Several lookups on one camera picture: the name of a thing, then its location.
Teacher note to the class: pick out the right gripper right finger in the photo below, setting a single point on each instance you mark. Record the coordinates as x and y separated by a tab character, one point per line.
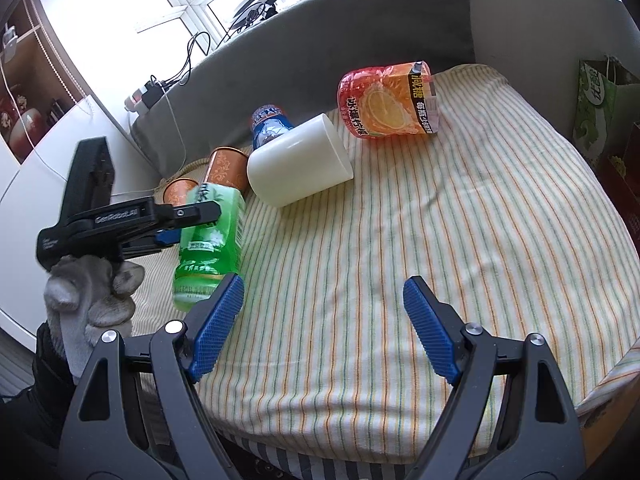
537	434

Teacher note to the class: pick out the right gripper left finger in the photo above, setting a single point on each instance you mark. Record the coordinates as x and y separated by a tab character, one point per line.
104	436

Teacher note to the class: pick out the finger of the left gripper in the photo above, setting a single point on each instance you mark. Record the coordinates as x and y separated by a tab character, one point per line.
199	211
167	237

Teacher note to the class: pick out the green tea bottle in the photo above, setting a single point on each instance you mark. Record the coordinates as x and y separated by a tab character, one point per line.
209	251

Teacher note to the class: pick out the orange paper cup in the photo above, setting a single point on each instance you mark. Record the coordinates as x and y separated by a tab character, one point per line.
176	193
227	166

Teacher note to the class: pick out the white plastic cup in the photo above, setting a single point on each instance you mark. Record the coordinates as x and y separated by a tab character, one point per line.
307	160

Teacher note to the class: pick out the grey gloved left hand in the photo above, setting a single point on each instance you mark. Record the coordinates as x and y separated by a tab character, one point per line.
84	298

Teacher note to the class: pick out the blue drink bottle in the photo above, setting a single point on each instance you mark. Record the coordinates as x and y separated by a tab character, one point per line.
267	123

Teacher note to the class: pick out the red white vase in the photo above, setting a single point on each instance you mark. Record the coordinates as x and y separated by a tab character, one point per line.
22	125

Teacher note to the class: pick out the white power strip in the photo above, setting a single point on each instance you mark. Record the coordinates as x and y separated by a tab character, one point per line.
135	104

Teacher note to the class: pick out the white cabinet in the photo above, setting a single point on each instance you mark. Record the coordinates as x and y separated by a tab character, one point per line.
32	201

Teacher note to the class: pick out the black power adapter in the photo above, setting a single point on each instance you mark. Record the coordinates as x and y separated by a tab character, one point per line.
152	92

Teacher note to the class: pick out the grey sofa back cushion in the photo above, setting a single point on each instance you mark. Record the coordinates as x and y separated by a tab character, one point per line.
295	60

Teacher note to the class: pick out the striped yellow towel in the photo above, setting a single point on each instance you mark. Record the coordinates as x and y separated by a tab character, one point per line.
502	218

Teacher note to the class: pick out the green paper bag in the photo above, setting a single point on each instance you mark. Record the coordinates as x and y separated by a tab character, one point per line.
607	107

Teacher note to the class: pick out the ring light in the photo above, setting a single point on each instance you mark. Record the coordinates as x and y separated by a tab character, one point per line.
251	12

